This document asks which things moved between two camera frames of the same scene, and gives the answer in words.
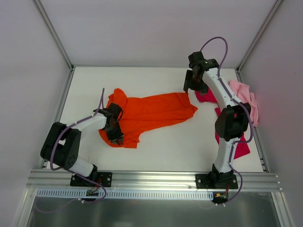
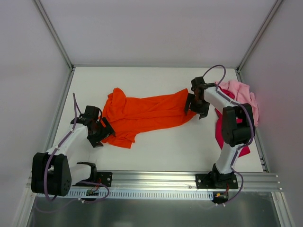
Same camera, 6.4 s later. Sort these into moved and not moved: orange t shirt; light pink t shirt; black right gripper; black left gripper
Moved: black right gripper; black left gripper
Not moved: orange t shirt; light pink t shirt
